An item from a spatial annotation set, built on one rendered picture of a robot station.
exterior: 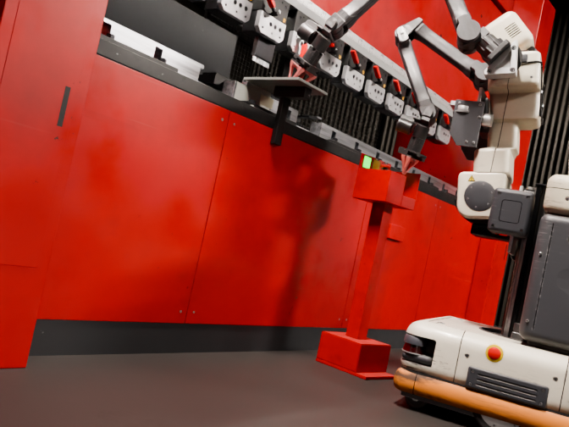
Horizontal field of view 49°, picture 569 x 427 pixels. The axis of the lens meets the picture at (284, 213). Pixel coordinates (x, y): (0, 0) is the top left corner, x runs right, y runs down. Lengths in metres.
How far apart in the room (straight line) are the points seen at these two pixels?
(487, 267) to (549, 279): 2.11
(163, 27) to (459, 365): 1.79
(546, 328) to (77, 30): 1.54
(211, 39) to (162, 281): 1.34
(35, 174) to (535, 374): 1.47
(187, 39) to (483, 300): 2.41
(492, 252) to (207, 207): 2.42
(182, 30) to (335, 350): 1.50
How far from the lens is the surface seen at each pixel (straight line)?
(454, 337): 2.04
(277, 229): 2.40
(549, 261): 2.04
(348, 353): 2.44
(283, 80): 2.27
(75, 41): 1.67
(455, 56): 2.70
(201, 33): 2.95
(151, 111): 1.93
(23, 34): 1.60
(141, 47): 2.06
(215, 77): 2.55
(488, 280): 4.14
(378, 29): 3.09
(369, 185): 2.46
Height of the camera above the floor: 0.45
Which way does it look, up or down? 2 degrees up
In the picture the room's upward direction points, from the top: 12 degrees clockwise
